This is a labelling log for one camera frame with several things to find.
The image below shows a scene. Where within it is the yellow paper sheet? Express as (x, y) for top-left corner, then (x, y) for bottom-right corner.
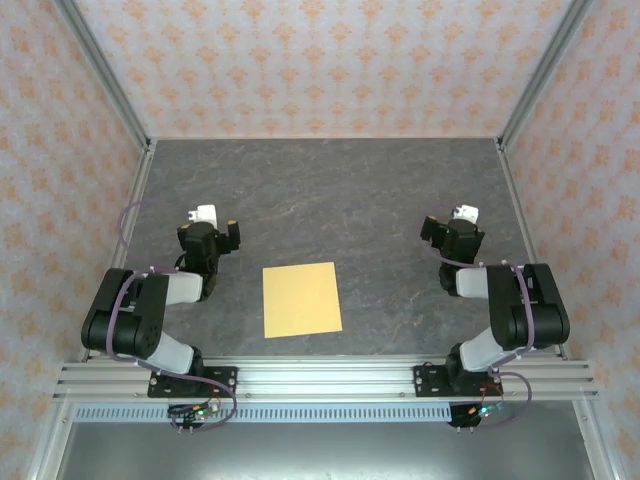
(262, 261), (344, 340)

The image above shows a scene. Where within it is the grey metal sheet panel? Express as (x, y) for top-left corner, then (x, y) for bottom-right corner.
(54, 422), (601, 480)

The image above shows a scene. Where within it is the small circuit board with LED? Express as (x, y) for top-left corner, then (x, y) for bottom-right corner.
(467, 402), (505, 420)
(167, 402), (221, 420)

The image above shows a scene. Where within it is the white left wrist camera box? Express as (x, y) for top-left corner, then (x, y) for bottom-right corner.
(188, 204), (220, 227)

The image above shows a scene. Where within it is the aluminium table side rail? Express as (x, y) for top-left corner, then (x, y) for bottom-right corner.
(77, 144), (157, 362)
(494, 139), (571, 362)

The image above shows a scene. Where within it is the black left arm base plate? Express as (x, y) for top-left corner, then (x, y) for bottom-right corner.
(147, 366), (239, 399)

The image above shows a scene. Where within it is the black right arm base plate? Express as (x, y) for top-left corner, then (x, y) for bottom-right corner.
(412, 364), (504, 399)

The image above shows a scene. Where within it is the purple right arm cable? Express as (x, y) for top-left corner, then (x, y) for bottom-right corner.
(424, 202), (534, 431)

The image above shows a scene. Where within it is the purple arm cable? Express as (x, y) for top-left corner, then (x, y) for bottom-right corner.
(107, 199), (239, 434)
(424, 202), (534, 431)

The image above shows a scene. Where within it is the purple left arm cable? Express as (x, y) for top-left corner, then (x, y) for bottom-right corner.
(107, 199), (239, 434)

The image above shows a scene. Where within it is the aluminium mounting rail beam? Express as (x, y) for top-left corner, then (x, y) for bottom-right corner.
(52, 358), (600, 401)

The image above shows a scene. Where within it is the aluminium frame post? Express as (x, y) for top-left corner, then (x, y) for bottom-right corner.
(53, 0), (154, 151)
(497, 0), (596, 151)

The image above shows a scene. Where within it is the grey slotted cable duct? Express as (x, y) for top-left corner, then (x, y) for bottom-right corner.
(74, 403), (581, 424)

